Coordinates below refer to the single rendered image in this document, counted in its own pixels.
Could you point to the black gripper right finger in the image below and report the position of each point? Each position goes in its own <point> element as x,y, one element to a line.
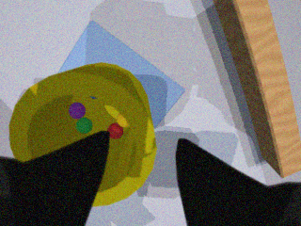
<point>214,193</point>

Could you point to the red marble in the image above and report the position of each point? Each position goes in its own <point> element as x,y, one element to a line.
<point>115,131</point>

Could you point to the brown wooden bar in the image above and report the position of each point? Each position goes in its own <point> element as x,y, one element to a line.
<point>252,38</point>

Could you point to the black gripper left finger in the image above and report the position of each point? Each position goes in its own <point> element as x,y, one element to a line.
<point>56,189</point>

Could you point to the olive yellow cup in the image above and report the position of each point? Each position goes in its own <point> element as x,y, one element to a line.
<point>41,123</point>

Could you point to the purple marble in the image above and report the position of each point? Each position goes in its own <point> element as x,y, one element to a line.
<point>77,110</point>

